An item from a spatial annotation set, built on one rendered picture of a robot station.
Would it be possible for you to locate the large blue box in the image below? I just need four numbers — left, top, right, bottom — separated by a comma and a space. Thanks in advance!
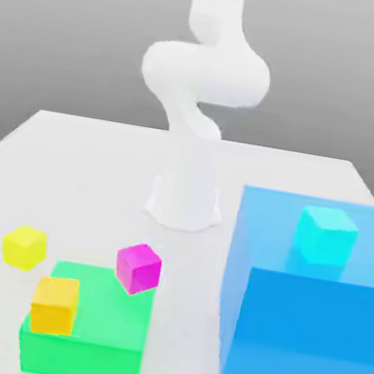
206, 183, 374, 374

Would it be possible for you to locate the large green box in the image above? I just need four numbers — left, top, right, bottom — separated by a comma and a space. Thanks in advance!
12, 255, 158, 374

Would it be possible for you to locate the small orange cube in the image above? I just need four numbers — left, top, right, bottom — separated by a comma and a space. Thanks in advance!
25, 272, 82, 340

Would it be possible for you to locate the small yellow cube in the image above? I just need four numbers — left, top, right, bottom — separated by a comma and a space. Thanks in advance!
0, 221, 51, 275

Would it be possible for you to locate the small magenta cube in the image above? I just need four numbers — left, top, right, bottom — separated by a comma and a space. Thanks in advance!
110, 239, 166, 300

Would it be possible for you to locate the small cyan cube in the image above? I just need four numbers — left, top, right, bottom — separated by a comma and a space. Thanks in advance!
290, 201, 363, 272

